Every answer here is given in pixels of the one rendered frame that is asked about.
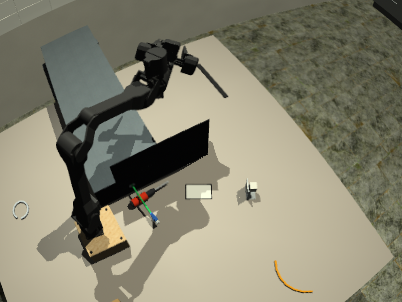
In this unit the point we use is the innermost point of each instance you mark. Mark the white rectangle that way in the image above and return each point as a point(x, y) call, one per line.
point(198, 191)

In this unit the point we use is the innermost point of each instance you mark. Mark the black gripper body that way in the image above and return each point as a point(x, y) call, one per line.
point(188, 64)

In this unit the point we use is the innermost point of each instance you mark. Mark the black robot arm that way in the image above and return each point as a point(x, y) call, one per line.
point(136, 96)

